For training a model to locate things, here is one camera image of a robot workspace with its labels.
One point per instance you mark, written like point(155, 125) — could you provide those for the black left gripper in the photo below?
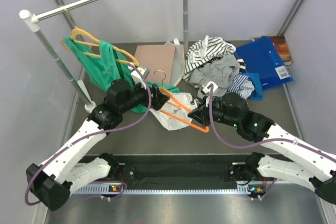
point(158, 98)

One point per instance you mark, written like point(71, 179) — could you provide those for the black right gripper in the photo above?
point(201, 115)

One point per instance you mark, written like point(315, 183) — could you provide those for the orange clothes hanger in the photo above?
point(164, 90)

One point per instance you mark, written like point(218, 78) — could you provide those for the white tank top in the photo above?
point(170, 123)

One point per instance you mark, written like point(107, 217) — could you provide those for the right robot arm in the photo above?
point(306, 165)

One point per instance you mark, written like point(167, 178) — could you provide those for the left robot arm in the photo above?
point(57, 178)

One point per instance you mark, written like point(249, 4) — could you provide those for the green tank top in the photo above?
point(102, 70)

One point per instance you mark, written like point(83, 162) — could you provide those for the grey shirt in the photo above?
point(221, 72)

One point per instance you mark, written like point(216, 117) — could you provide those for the blue striped shirt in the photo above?
point(242, 86)

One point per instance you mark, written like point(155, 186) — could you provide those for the blue cloth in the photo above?
point(257, 94)

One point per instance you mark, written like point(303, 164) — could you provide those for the striped black white shirt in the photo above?
point(205, 51)

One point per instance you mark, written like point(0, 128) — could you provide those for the blue folder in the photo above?
point(261, 57)

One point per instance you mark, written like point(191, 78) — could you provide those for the silver clothes rack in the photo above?
point(125, 23)

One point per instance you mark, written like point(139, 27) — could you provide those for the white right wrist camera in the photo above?
point(204, 90)

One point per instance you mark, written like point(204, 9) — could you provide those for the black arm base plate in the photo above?
point(225, 167)

